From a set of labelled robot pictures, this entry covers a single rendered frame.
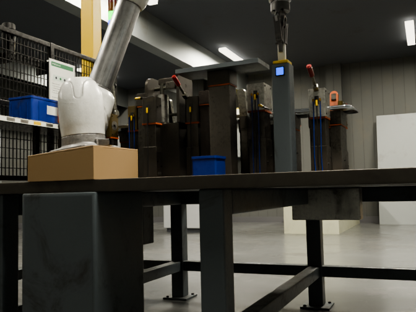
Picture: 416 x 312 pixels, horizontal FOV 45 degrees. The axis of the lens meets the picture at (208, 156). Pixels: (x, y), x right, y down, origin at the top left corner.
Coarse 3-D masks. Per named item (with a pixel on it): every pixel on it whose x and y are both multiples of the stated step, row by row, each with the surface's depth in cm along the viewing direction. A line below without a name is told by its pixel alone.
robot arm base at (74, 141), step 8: (72, 136) 175; (80, 136) 175; (88, 136) 175; (96, 136) 177; (104, 136) 181; (64, 144) 176; (72, 144) 174; (80, 144) 171; (88, 144) 171; (96, 144) 175; (104, 144) 175; (112, 144) 177
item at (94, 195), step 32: (96, 192) 162; (128, 192) 180; (32, 224) 170; (64, 224) 165; (96, 224) 161; (128, 224) 178; (32, 256) 169; (64, 256) 164; (96, 256) 160; (128, 256) 177; (32, 288) 169; (64, 288) 164; (96, 288) 159; (128, 288) 176
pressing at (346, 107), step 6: (306, 108) 219; (330, 108) 214; (336, 108) 213; (342, 108) 220; (348, 108) 220; (354, 108) 214; (270, 114) 226; (300, 114) 233; (306, 114) 233; (348, 114) 229; (120, 126) 259; (126, 126) 257
